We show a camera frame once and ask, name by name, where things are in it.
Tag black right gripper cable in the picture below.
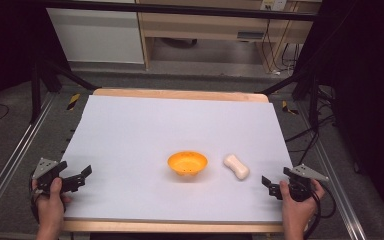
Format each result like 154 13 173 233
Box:
302 181 337 240

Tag black diagonal frame strut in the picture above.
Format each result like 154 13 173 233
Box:
29 59 100 125
254 64 322 132

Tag orange plastic bowl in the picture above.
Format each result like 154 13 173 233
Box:
167 150 209 177

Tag black metal frame bar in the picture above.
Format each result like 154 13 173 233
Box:
44 0 318 22

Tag person's left hand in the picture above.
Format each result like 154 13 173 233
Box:
31 177 73 231

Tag wooden table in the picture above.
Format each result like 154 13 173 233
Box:
63 87 285 234

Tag aluminium floor rail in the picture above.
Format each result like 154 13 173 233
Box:
0 92 57 232
295 99 368 240

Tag black curtain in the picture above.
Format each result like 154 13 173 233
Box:
294 0 384 231
0 0 72 118

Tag yellow black striped tape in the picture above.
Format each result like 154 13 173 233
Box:
66 93 81 111
281 100 300 116

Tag person's right hand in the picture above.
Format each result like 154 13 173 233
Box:
279 179 326 233

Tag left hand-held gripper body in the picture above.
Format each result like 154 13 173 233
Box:
32 157 86 194

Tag hanging desk cables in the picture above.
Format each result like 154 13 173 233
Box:
261 19 302 75

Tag light wooden desk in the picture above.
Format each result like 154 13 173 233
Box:
135 0 323 74

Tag white cabinet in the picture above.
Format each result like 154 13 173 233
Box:
46 7 145 65

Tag black floor cables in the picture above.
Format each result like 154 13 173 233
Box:
283 84 338 166

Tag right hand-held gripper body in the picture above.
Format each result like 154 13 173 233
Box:
268 163 330 203

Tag white power strip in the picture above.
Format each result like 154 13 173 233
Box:
260 0 288 11

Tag white bone-shaped soap bar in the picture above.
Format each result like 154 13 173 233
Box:
223 153 250 181

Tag white foam sheet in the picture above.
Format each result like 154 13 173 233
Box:
60 94 294 224

